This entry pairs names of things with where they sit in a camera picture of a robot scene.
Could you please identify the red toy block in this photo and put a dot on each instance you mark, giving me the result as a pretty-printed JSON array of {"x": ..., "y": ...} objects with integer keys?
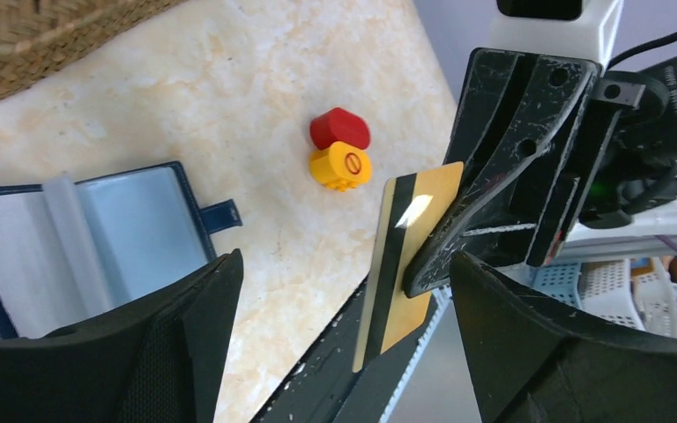
[{"x": 342, "y": 125}]

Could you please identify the woven brown divided tray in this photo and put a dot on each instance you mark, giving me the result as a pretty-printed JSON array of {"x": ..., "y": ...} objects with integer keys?
[{"x": 39, "y": 38}]

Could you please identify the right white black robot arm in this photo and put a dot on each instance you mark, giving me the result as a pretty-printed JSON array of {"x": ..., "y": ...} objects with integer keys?
[{"x": 548, "y": 142}]

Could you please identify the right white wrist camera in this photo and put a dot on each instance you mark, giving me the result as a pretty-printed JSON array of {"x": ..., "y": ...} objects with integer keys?
[{"x": 591, "y": 36}]

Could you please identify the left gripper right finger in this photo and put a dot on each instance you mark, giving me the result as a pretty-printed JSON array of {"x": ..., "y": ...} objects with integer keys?
[{"x": 532, "y": 358}]

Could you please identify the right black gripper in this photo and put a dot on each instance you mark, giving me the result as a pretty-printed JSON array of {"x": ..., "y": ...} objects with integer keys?
[{"x": 531, "y": 172}]

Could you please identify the navy blue card holder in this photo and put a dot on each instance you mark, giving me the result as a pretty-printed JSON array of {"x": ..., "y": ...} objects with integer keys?
[{"x": 72, "y": 250}]

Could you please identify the yellow round toy block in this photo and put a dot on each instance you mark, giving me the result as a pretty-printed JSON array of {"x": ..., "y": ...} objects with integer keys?
[{"x": 340, "y": 167}]

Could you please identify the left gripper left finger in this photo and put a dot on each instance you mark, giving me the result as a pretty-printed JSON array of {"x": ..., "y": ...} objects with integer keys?
[{"x": 160, "y": 358}]

